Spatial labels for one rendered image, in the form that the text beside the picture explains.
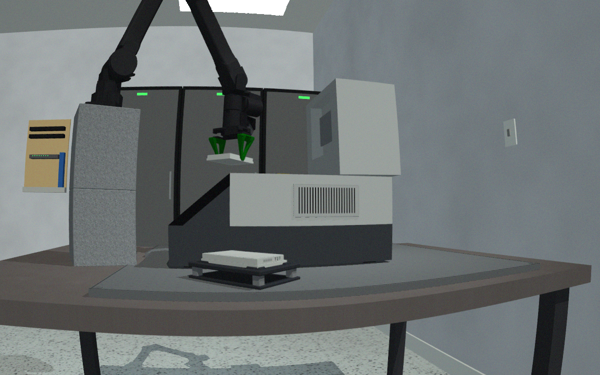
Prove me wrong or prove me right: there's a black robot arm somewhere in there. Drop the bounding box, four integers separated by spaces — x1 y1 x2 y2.
85 0 263 134

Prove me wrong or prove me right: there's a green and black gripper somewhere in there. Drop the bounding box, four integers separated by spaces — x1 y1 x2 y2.
209 110 255 160

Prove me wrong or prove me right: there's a white well pcr plate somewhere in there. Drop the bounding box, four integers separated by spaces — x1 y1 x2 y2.
201 251 287 268

